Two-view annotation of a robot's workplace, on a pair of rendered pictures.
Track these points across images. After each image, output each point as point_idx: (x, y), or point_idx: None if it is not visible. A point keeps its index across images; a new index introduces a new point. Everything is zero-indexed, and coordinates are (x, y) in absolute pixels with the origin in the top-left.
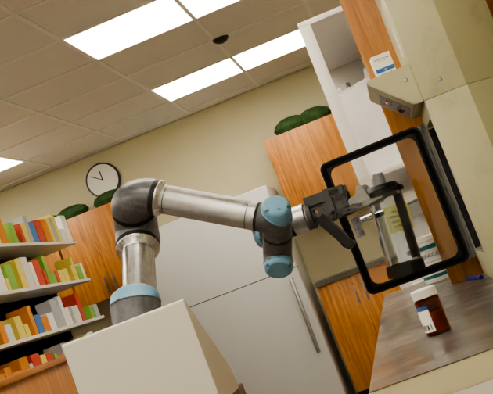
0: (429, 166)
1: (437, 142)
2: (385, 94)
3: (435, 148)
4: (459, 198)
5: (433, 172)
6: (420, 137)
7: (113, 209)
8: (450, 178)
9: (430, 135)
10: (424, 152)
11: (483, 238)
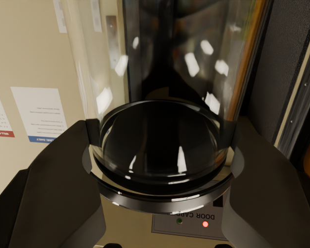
0: None
1: (272, 124)
2: (113, 216)
3: (281, 120)
4: None
5: None
6: (292, 154)
7: None
8: (295, 58)
9: (275, 141)
10: (304, 132)
11: None
